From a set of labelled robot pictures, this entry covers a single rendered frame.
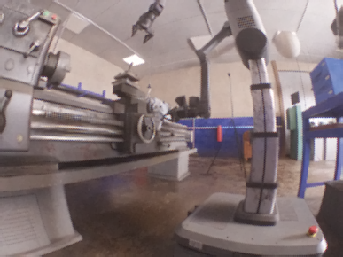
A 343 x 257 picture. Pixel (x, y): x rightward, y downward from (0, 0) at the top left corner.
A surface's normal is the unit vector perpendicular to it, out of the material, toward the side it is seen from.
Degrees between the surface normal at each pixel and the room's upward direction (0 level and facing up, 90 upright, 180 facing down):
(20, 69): 90
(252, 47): 90
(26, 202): 90
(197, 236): 45
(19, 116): 90
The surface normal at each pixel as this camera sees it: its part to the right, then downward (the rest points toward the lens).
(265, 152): -0.57, -0.07
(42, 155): 0.91, -0.02
